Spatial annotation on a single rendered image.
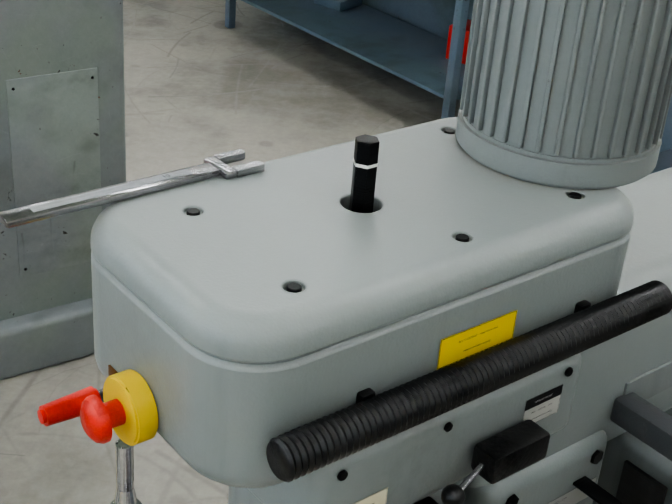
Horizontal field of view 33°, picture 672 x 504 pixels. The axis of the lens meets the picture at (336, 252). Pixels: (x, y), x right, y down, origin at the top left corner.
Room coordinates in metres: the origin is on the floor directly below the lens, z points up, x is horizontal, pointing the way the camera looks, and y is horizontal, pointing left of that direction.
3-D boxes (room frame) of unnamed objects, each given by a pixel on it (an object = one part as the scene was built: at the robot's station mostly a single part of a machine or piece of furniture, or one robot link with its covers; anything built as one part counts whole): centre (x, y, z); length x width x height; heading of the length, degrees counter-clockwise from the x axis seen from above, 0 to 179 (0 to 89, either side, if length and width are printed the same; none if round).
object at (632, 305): (0.80, -0.14, 1.79); 0.45 x 0.04 x 0.04; 130
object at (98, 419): (0.73, 0.17, 1.76); 0.04 x 0.03 x 0.04; 40
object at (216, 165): (0.88, 0.18, 1.89); 0.24 x 0.04 x 0.01; 130
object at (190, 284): (0.90, -0.03, 1.81); 0.47 x 0.26 x 0.16; 130
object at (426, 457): (0.92, -0.05, 1.68); 0.34 x 0.24 x 0.10; 130
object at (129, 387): (0.74, 0.16, 1.76); 0.06 x 0.02 x 0.06; 40
